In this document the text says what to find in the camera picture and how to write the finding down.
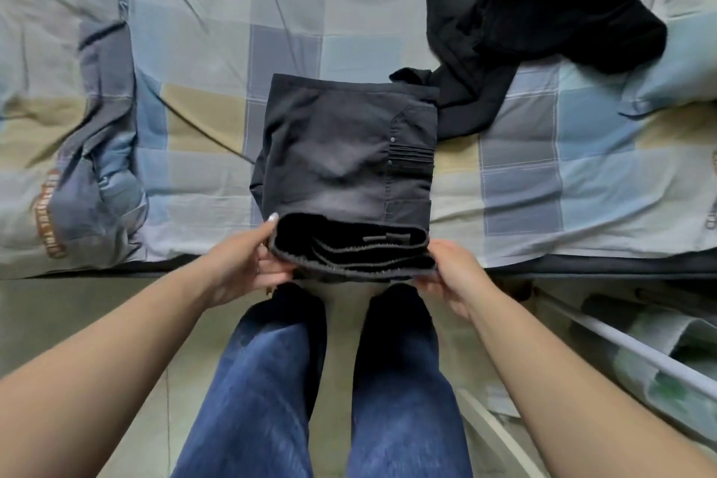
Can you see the checkered bed sheet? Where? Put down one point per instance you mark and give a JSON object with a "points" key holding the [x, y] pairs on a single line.
{"points": [[347, 46]]}

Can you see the white metal rail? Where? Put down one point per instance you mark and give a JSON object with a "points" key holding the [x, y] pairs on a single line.
{"points": [[627, 343]]}

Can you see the person's left forearm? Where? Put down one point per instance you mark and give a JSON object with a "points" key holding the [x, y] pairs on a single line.
{"points": [[95, 360]]}

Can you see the checkered blanket with orange print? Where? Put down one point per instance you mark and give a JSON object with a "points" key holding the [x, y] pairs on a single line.
{"points": [[61, 102]]}

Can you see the person's right thumb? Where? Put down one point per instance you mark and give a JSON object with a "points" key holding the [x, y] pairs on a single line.
{"points": [[442, 249]]}

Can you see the green and white plastic bag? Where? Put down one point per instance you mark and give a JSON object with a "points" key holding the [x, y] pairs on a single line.
{"points": [[655, 349]]}

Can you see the dark grey jeans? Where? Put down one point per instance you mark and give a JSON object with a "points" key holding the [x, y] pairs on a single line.
{"points": [[347, 169]]}

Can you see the person's right hand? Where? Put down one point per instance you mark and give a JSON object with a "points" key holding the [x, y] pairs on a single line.
{"points": [[456, 273]]}

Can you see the person's right forearm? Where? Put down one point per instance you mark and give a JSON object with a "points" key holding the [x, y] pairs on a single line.
{"points": [[577, 382]]}

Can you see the person's left hand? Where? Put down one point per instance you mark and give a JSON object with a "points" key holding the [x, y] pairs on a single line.
{"points": [[232, 270]]}

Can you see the black garment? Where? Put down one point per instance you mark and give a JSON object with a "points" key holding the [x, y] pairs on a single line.
{"points": [[532, 12]]}

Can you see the person's blue jeans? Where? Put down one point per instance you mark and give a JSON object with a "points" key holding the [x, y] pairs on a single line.
{"points": [[330, 388]]}

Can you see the person's left thumb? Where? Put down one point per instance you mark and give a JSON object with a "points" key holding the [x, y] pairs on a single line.
{"points": [[265, 230]]}

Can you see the light blue checkered pillow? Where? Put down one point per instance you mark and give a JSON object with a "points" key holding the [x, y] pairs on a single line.
{"points": [[680, 35]]}

